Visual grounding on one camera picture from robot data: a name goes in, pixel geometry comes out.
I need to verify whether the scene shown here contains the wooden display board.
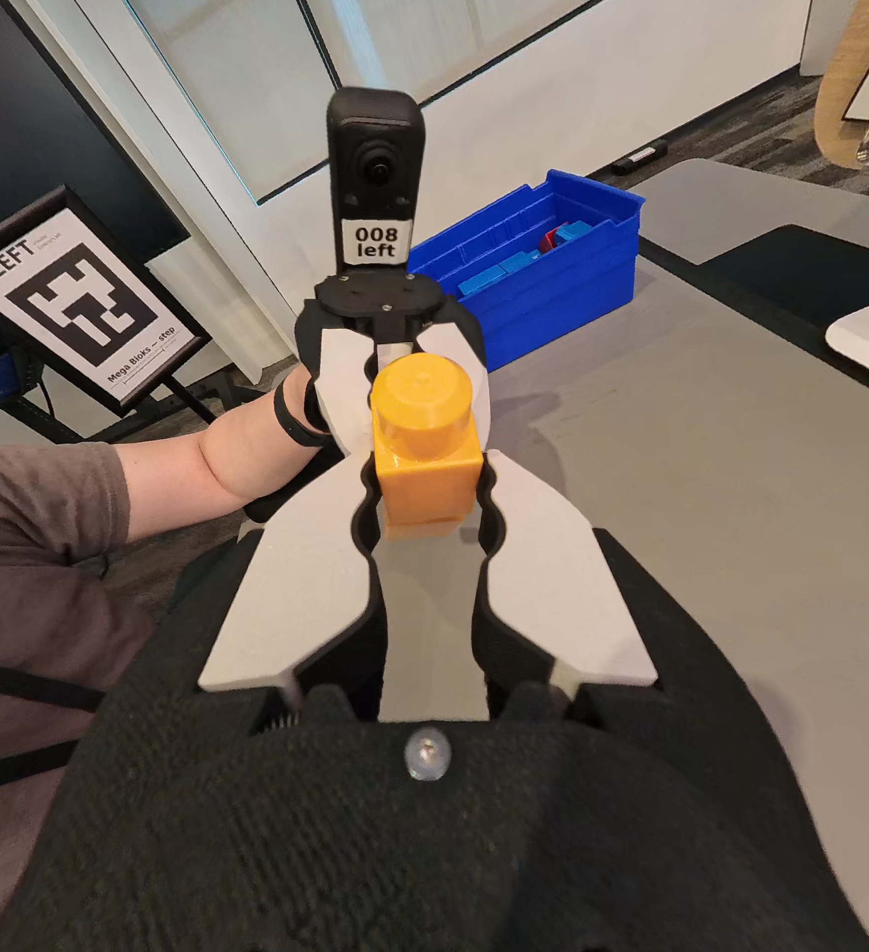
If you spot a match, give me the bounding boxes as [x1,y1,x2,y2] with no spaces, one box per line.
[813,0,869,172]

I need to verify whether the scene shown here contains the black wristwatch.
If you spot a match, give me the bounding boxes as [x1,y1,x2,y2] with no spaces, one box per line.
[273,381,331,449]

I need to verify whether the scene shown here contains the black desk mat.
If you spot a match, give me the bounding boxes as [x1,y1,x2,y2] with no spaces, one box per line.
[702,225,869,332]

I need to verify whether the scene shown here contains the person's left hand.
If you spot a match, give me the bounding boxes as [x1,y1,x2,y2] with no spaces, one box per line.
[291,364,318,431]

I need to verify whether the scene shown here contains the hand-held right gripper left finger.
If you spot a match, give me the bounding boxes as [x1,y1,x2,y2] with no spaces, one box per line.
[196,450,389,721]

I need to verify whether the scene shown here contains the small black flat device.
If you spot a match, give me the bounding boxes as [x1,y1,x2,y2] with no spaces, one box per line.
[611,140,669,177]

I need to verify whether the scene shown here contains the blue plastic bin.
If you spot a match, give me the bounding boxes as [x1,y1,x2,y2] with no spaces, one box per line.
[406,170,647,373]

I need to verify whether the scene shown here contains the framed marker code sign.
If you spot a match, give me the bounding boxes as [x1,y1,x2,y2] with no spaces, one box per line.
[0,186,212,417]

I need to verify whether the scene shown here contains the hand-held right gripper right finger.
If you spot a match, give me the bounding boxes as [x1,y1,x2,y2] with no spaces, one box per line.
[473,450,660,721]

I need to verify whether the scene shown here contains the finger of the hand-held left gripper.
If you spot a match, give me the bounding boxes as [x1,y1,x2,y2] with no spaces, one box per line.
[414,324,493,452]
[314,329,380,455]

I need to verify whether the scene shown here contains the pile of colourful toy blocks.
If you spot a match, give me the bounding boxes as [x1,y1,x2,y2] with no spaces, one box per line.
[458,221,591,298]

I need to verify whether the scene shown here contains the yellow one-stud block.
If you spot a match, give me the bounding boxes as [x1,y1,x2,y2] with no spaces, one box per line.
[372,353,486,525]

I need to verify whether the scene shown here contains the black neck strap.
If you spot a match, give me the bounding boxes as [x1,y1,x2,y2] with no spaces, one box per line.
[0,658,104,797]

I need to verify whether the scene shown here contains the black armrest pad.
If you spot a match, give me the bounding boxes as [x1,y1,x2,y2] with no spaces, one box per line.
[244,446,346,525]

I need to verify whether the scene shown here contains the large black display panel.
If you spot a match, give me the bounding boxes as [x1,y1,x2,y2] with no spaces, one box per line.
[0,0,191,269]

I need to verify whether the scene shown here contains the yellow two-stud block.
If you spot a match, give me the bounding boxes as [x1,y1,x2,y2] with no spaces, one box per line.
[384,513,468,541]

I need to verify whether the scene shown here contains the black sign easel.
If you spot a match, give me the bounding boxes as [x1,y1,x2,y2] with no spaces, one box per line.
[0,372,257,447]

